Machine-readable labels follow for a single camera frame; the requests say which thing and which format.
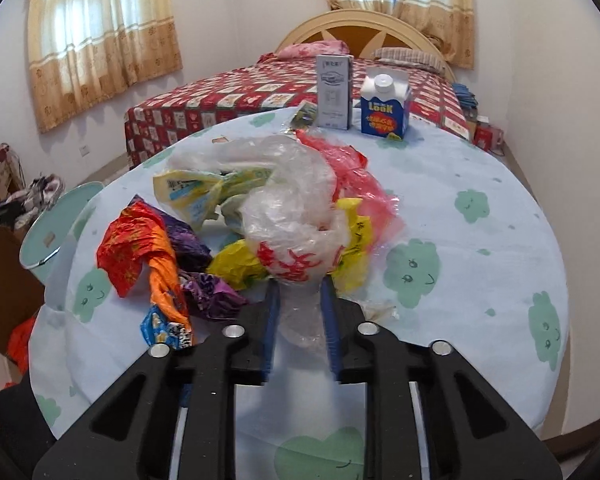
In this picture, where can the striped pillow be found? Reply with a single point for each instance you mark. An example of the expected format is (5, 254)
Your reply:
(406, 57)

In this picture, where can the teal metal trash bin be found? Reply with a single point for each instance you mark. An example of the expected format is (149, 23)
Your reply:
(44, 238)

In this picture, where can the left beige curtain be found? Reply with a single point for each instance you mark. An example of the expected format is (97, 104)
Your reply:
(85, 52)

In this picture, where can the yellow plastic bag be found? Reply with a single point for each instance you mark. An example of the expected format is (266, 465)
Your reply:
(298, 253)

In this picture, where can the clear plastic bag red print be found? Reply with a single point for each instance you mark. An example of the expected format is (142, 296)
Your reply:
(301, 189)

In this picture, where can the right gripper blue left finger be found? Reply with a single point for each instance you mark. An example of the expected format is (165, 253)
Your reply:
(272, 308)

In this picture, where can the blue white Look milk carton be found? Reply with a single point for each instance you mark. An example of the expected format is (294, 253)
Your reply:
(385, 103)

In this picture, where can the small dark snack packet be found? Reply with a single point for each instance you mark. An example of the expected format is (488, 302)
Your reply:
(304, 116)

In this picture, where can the brown wooden cabinet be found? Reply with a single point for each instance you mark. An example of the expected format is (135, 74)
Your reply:
(21, 294)

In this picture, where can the grey tall carton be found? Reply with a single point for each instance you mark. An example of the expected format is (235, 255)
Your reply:
(334, 91)

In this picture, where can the yellow green snack bag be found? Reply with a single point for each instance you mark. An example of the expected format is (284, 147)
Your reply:
(194, 195)

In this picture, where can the red box by bed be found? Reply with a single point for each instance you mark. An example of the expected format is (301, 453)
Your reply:
(487, 137)

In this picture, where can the pink pillow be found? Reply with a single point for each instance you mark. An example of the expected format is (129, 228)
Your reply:
(312, 50)

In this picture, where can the red patterned bed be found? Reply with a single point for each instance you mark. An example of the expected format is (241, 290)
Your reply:
(159, 122)

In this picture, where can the folded blue clothes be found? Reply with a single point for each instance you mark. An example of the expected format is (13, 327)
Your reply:
(464, 96)

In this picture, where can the purple foil wrapper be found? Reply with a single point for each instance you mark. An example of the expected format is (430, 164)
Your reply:
(206, 295)

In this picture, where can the red orange foil wrapper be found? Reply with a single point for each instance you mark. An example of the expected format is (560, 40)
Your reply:
(137, 240)

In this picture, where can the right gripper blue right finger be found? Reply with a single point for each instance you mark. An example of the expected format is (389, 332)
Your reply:
(329, 306)

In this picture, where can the cream wooden headboard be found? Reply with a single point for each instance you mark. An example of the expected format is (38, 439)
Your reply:
(364, 32)

